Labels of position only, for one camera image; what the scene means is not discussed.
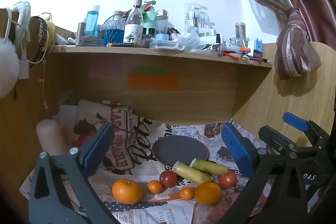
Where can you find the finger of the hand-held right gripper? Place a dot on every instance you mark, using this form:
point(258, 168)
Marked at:
point(294, 121)
point(273, 136)

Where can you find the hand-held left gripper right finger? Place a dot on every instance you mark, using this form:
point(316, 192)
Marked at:
point(235, 150)

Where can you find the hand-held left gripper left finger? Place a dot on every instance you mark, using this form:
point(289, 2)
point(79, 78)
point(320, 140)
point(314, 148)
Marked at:
point(102, 145)

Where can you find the yellow green sugarcane piece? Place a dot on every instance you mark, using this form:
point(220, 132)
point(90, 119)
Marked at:
point(190, 172)
point(211, 166)

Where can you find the orange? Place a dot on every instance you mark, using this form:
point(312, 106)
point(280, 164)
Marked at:
point(207, 193)
point(127, 191)

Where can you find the grey round plate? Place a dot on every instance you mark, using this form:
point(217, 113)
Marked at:
point(179, 150)

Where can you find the small tangerine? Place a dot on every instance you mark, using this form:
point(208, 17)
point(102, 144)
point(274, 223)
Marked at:
point(155, 186)
point(187, 193)

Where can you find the dark red tomato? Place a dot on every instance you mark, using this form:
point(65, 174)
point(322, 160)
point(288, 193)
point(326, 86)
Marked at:
point(168, 178)

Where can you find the printed cream paper bag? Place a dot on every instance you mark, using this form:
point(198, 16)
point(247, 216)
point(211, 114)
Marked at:
point(131, 140)

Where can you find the red white marker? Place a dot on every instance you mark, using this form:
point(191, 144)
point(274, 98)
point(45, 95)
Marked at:
point(111, 102)

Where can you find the cream cylinder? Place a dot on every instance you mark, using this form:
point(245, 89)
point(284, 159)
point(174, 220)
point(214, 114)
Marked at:
point(50, 137)

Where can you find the wooden desk shelf unit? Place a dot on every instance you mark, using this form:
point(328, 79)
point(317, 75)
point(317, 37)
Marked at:
point(197, 100)

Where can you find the pink sticky note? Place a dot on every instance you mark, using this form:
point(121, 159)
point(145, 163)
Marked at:
point(105, 69)

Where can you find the blue white pencil sharpener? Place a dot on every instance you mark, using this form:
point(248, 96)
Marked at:
point(256, 49)

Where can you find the orange sticky note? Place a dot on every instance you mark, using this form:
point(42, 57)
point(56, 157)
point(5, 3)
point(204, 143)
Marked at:
point(153, 81)

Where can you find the orange marker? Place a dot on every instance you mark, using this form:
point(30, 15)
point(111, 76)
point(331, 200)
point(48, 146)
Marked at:
point(242, 50)

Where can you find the green sticky note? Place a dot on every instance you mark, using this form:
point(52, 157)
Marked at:
point(149, 70)

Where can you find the newspaper print tablecloth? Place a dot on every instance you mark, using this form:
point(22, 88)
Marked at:
point(162, 211)

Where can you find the pink striped curtain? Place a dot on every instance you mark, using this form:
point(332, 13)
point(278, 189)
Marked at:
point(291, 29)

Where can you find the short glass jar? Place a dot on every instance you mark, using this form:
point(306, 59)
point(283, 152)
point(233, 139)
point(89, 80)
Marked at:
point(237, 43)

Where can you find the black pen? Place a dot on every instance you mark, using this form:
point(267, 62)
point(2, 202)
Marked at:
point(122, 44)

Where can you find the tall clear jar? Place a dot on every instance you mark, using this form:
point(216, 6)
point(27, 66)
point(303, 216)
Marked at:
point(240, 31)

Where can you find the white paper tag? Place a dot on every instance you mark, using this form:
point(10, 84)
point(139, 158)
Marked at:
point(23, 69)

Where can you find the blue faceted glass bottle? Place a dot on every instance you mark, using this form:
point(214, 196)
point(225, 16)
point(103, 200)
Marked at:
point(114, 33)

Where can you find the brown tube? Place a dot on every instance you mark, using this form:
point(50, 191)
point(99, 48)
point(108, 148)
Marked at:
point(80, 33)

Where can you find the clear plastic bag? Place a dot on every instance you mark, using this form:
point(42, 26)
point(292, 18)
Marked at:
point(193, 40)

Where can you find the white boxes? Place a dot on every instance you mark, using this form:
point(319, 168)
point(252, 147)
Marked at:
point(210, 35)

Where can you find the clear flat plastic box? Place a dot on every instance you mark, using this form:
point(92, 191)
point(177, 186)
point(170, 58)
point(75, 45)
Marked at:
point(168, 44)

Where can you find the clear corked bottle white label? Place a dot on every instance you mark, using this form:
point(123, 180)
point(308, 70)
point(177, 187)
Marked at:
point(134, 27)

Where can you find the white fluffy earmuffs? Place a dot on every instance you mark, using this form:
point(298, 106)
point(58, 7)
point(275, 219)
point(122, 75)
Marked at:
point(8, 66)

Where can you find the blue liquid plastic bottle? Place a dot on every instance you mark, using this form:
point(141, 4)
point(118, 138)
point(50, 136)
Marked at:
point(92, 22)

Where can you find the yellow soft item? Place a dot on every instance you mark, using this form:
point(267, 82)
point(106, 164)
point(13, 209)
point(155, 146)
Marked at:
point(51, 31)

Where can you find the brown patterned headband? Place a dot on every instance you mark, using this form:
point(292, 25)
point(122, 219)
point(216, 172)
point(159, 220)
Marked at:
point(42, 35)

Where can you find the green pump bottle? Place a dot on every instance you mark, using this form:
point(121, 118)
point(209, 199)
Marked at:
point(149, 18)

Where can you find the clear flask metal cap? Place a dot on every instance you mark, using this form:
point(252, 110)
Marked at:
point(162, 23)

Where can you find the clear blister packs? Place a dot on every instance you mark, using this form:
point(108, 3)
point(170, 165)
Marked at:
point(195, 16)

